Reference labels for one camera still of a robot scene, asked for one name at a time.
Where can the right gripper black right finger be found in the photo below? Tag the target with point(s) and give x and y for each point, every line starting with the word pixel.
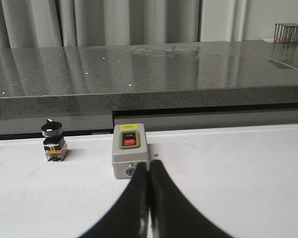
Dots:
pixel 173 216

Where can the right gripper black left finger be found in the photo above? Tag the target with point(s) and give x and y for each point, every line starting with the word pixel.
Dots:
pixel 128 217

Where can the grey granite counter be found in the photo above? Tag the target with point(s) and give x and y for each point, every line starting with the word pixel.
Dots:
pixel 165 87

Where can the grey curtain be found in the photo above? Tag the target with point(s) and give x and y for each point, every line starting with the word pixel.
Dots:
pixel 71 23

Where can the grey on-off switch box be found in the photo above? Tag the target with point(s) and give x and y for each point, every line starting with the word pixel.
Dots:
pixel 129 148

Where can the black rotary selector switch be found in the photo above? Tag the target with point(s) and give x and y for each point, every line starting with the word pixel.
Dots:
pixel 54 144

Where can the wire rack basket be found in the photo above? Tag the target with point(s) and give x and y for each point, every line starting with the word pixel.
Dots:
pixel 286 33

